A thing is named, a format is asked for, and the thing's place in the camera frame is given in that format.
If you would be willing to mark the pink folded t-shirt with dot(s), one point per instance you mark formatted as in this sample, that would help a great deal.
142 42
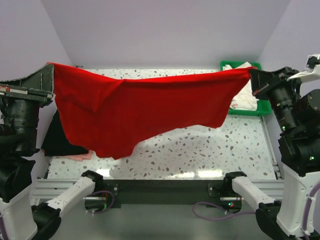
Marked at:
81 157

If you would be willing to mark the aluminium frame rail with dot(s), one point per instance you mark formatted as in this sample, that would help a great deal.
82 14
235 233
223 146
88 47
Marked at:
242 143

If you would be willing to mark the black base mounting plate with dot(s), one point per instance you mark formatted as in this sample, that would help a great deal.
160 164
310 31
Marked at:
162 192

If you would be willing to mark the white t-shirt in bin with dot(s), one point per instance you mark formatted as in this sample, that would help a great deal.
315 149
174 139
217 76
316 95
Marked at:
244 100

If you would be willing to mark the red t-shirt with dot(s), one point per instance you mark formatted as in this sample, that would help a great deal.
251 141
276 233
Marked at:
111 116

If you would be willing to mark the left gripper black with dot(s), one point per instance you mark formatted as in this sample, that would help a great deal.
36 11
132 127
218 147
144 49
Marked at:
39 84

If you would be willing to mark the black folded t-shirt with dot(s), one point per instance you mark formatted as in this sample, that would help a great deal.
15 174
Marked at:
55 142

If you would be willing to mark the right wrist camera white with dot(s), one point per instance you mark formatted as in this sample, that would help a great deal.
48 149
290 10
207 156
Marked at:
313 64

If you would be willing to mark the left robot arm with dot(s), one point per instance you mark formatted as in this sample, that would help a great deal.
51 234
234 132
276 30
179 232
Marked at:
20 102

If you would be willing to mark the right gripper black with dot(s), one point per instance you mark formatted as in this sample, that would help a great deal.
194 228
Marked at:
262 80

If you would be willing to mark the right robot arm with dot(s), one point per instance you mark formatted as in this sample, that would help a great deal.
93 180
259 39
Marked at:
299 120

